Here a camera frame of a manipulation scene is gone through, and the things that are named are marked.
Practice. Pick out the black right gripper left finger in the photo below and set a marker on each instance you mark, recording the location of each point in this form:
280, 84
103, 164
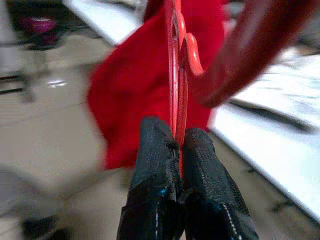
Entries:
155, 187

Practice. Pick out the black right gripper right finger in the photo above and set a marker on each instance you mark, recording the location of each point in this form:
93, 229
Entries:
212, 200

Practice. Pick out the red jacket white stripes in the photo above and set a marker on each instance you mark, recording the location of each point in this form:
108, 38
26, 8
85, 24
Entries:
130, 100

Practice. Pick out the red clothes hanger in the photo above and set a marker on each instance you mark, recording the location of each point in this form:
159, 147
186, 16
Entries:
250, 62

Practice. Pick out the white table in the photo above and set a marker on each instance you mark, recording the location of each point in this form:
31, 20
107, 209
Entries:
275, 140

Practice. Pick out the magenta round item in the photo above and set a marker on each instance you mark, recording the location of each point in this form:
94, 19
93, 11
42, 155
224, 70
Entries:
37, 23

